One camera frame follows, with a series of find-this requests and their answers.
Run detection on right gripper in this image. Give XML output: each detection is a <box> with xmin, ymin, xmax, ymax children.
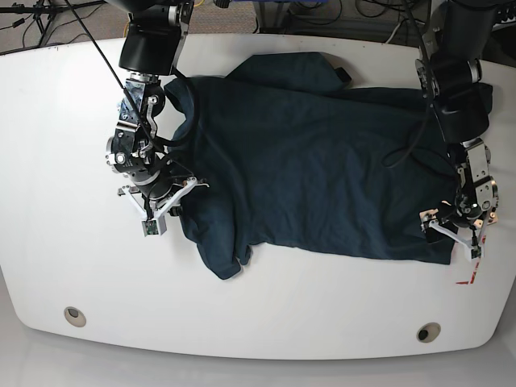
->
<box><xmin>117</xmin><ymin>173</ymin><xmax>209</xmax><ymax>220</ymax></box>

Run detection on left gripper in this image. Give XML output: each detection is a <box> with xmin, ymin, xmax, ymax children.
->
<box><xmin>419</xmin><ymin>201</ymin><xmax>497</xmax><ymax>246</ymax></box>

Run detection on dark teal T-shirt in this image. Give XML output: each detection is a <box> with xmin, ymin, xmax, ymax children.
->
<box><xmin>164</xmin><ymin>52</ymin><xmax>456</xmax><ymax>280</ymax></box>

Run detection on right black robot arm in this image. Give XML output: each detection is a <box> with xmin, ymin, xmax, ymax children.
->
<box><xmin>106</xmin><ymin>1</ymin><xmax>200</xmax><ymax>223</ymax></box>

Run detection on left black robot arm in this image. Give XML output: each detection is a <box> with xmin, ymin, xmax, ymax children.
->
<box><xmin>416</xmin><ymin>1</ymin><xmax>506</xmax><ymax>252</ymax></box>

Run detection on red tape rectangle marking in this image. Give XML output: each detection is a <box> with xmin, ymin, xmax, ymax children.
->
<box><xmin>455</xmin><ymin>258</ymin><xmax>482</xmax><ymax>286</ymax></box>

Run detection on black tripod stand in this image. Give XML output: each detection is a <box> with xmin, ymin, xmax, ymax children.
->
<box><xmin>1</xmin><ymin>1</ymin><xmax>106</xmax><ymax>50</ymax></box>

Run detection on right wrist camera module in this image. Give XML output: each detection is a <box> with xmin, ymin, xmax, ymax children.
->
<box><xmin>141</xmin><ymin>217</ymin><xmax>167</xmax><ymax>237</ymax></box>

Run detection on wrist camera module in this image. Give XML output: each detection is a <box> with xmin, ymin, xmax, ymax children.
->
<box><xmin>141</xmin><ymin>217</ymin><xmax>167</xmax><ymax>237</ymax></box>
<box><xmin>470</xmin><ymin>242</ymin><xmax>485</xmax><ymax>260</ymax></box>

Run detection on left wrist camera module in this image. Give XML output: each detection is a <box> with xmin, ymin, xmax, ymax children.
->
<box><xmin>470</xmin><ymin>242</ymin><xmax>485</xmax><ymax>260</ymax></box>

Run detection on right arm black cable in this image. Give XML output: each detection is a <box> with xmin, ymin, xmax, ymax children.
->
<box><xmin>66</xmin><ymin>0</ymin><xmax>201</xmax><ymax>162</ymax></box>

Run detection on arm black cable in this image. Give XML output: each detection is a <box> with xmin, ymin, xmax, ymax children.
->
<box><xmin>382</xmin><ymin>0</ymin><xmax>455</xmax><ymax>169</ymax></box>
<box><xmin>66</xmin><ymin>0</ymin><xmax>201</xmax><ymax>162</ymax></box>

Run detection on right table cable grommet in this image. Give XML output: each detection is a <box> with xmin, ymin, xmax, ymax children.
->
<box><xmin>416</xmin><ymin>322</ymin><xmax>441</xmax><ymax>343</ymax></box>

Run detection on table cable grommet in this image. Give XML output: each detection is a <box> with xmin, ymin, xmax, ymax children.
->
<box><xmin>416</xmin><ymin>322</ymin><xmax>441</xmax><ymax>343</ymax></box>
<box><xmin>64</xmin><ymin>306</ymin><xmax>86</xmax><ymax>328</ymax></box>

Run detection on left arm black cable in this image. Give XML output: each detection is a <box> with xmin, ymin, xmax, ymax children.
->
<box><xmin>382</xmin><ymin>0</ymin><xmax>455</xmax><ymax>169</ymax></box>

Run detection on left table cable grommet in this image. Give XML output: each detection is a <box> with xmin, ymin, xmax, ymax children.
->
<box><xmin>64</xmin><ymin>306</ymin><xmax>86</xmax><ymax>328</ymax></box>

